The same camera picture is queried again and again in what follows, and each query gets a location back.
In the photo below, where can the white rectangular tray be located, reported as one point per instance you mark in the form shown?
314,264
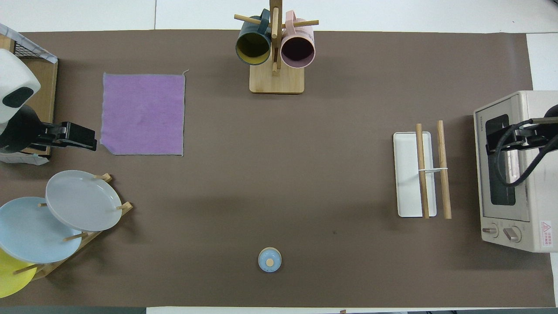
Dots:
407,174

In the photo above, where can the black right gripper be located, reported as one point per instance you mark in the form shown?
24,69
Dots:
525,135

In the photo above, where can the wooden shelf box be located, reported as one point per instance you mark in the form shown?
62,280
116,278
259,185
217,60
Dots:
45,87

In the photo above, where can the brown table mat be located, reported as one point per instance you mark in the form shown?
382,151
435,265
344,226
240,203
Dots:
283,174

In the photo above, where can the purple grey-backed towel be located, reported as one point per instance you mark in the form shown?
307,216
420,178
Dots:
144,113

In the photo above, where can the dark teal mug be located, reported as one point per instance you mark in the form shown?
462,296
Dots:
253,46

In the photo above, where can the beige toaster oven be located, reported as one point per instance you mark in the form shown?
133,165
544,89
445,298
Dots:
536,209

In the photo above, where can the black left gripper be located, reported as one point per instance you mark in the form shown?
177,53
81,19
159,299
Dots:
52,133

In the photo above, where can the light blue plate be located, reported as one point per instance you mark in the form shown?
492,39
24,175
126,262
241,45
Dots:
30,231

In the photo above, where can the pink mug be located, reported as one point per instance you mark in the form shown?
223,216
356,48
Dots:
297,50

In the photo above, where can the grey plate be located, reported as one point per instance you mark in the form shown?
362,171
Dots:
83,200

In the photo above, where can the wooden mug tree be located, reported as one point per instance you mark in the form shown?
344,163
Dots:
277,80

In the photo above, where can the wooden plate rack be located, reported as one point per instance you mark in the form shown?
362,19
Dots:
124,208

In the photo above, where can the yellow plate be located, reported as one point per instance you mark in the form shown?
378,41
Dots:
11,274

